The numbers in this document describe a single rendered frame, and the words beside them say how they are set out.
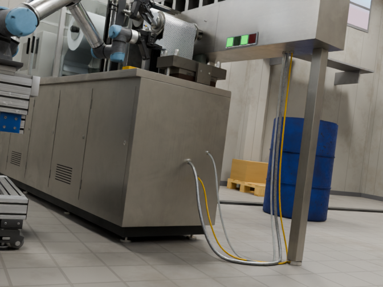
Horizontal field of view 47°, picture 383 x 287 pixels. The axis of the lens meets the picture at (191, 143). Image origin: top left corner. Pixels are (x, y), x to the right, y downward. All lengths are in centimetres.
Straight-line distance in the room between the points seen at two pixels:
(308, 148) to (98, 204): 116
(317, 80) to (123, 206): 119
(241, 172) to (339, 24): 416
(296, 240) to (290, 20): 114
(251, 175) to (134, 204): 415
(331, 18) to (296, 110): 531
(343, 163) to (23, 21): 714
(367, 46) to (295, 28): 663
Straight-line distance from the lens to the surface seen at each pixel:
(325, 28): 233
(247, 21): 261
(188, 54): 275
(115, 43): 245
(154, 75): 228
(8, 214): 206
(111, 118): 242
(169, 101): 233
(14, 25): 202
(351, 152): 861
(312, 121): 236
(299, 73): 768
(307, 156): 235
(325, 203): 432
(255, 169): 633
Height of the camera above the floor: 55
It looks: level
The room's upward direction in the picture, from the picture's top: 7 degrees clockwise
